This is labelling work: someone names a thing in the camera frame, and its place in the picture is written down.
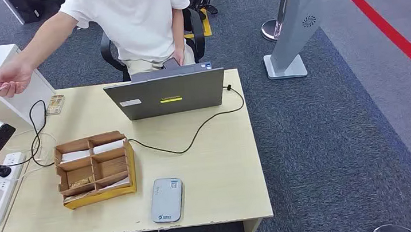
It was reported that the person's left hand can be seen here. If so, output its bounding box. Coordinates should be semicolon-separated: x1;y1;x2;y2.
171;48;188;68

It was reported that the person's right hand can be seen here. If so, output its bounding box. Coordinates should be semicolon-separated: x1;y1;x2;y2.
0;57;38;100

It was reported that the black smartphone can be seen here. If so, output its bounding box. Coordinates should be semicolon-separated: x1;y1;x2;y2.
162;57;182;72

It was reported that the yellow organizer base tray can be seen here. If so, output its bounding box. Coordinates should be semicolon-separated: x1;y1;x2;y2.
57;140;140;211

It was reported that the patterned card pack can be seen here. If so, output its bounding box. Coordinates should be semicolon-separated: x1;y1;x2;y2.
43;94;68;117

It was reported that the person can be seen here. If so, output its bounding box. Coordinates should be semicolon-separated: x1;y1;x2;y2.
0;0;199;100

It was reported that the white card stack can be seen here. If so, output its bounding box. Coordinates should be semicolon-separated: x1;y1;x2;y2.
92;138;127;155
60;149;92;163

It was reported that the gold key card stack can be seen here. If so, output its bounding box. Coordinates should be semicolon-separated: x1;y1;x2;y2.
69;176;95;190

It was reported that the flat white card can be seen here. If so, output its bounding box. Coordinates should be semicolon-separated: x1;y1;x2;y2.
97;178;132;192

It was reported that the grey card reader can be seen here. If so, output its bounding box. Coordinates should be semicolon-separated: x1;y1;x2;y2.
147;176;187;225

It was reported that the black office chair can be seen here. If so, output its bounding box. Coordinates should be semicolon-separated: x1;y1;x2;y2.
97;6;210;85

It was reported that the grey laptop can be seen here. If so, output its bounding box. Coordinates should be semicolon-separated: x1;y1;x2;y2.
101;60;229;124

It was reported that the black case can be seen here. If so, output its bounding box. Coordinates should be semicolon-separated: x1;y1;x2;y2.
8;0;46;26

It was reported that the grey kiosk stand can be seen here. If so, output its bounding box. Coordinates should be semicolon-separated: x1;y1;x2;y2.
257;0;331;82

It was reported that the round dark metal base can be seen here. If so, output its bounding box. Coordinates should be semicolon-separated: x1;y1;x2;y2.
369;221;411;232

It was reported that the black looped cable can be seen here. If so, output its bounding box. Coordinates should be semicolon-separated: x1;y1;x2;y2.
0;99;56;172

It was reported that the black laptop cable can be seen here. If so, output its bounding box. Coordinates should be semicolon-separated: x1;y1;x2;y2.
122;82;250;160

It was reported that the chrome stanchion post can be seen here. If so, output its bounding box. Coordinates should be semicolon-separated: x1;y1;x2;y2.
258;0;299;44

